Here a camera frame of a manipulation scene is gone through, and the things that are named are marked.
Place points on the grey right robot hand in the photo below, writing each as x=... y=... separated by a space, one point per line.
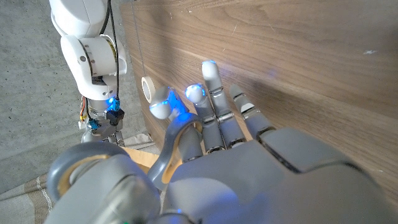
x=101 y=133

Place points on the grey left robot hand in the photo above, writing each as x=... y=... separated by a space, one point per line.
x=264 y=180

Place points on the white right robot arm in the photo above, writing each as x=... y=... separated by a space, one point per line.
x=84 y=56

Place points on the white tape roll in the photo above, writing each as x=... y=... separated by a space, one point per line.
x=151 y=88

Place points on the beige striped curtain backdrop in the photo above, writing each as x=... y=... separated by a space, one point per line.
x=21 y=205

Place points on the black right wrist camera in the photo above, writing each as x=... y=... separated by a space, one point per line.
x=115 y=117

